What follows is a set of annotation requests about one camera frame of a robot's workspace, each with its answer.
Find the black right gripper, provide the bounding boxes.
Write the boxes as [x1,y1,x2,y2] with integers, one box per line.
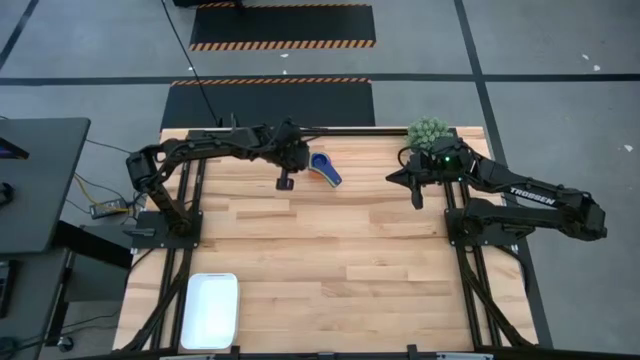
[385,143,474,212]

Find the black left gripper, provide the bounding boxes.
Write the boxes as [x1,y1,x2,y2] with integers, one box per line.
[267,119,312,193]

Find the small dark blue measuring cup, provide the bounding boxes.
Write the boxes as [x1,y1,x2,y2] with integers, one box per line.
[308,150,344,189]

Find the white plastic basket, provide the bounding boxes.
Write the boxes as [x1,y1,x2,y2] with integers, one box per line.
[179,272,241,351]

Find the black hazard-striped floor mat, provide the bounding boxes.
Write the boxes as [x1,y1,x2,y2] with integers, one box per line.
[188,2,377,52]
[159,77,376,132]

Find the black power adapter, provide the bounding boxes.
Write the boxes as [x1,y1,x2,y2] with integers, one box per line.
[89,198,129,220]

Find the dark grey side cabinet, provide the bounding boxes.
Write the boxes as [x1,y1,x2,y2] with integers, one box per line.
[47,219,135,347]

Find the dark grey desk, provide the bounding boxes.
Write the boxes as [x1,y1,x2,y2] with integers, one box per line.
[0,117,92,257]

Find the dark laptop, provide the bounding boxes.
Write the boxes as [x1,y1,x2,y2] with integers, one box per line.
[0,137,30,161]

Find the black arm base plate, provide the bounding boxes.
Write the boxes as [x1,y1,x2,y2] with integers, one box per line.
[444,207,537,248]
[130,209,205,250]

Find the black floor cable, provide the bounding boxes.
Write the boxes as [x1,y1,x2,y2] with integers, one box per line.
[84,138,157,158]
[159,0,224,127]

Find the yellow floor cable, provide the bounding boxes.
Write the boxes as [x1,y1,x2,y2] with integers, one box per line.
[73,173,144,215]

